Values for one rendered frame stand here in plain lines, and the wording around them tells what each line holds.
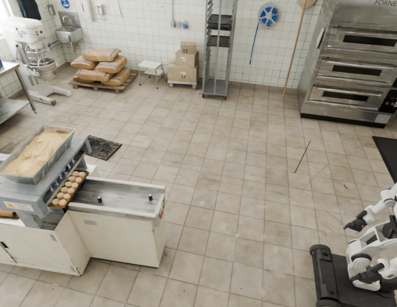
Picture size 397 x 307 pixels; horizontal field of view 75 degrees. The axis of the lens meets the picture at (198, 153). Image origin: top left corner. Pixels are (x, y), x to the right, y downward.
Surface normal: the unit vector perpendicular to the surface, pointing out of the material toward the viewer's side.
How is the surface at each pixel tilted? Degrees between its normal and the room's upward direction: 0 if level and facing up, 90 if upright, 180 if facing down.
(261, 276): 0
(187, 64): 93
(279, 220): 0
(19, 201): 90
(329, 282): 0
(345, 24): 90
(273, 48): 90
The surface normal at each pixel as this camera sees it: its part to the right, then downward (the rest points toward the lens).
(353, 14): -0.22, 0.63
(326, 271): 0.03, -0.76
